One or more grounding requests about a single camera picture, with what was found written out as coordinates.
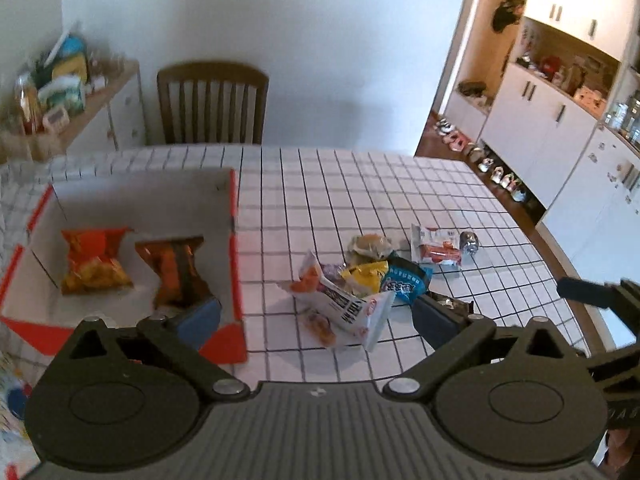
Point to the white stick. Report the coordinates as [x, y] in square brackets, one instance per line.
[60, 45]

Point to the white red cardboard box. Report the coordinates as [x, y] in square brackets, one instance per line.
[150, 200]

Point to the white printed cookie packet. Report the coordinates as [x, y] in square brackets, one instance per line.
[350, 312]

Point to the yellow snack packet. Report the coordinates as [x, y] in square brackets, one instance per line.
[362, 275]

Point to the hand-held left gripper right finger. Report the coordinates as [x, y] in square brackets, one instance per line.
[435, 322]

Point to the white wall cupboard unit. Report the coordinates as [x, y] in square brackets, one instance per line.
[530, 110]

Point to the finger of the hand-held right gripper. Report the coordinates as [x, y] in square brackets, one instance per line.
[590, 292]

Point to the shelf clutter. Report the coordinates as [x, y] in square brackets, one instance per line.
[565, 72]

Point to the blue round container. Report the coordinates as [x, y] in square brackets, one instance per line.
[72, 47]

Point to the white orange snack packet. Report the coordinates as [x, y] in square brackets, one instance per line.
[307, 277]

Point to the brown wooden chair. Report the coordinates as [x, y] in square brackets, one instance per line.
[210, 77]

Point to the dark brown snack packet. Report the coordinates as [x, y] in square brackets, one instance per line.
[452, 305]

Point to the pink kitchen timer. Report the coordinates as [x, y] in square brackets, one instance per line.
[54, 120]

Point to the brown orange snack packet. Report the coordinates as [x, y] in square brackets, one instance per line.
[170, 272]

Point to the group of small glass jars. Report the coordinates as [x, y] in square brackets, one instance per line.
[105, 67]

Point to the glass jar with orange contents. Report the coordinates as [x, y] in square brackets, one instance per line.
[27, 105]

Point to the yellow box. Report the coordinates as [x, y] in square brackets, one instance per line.
[70, 67]

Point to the green white tissue pack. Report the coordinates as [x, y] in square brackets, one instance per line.
[62, 94]

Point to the small silver snack packet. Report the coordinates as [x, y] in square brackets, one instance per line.
[470, 242]

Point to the dark hanging bag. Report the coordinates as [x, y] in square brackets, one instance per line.
[506, 15]

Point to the red white snack packet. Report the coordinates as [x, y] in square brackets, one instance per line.
[435, 252]

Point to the checkered white tablecloth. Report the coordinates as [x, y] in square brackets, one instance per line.
[350, 185]

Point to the blue snack packet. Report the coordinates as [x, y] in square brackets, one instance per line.
[402, 280]

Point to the row of shoes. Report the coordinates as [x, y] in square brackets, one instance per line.
[480, 157]

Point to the white wooden sideboard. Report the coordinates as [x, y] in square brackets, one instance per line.
[120, 120]

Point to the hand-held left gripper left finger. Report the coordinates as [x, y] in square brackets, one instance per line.
[200, 322]

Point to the burger print snack packet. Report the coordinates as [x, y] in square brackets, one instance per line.
[370, 246]

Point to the orange chip packet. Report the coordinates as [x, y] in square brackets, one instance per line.
[95, 265]

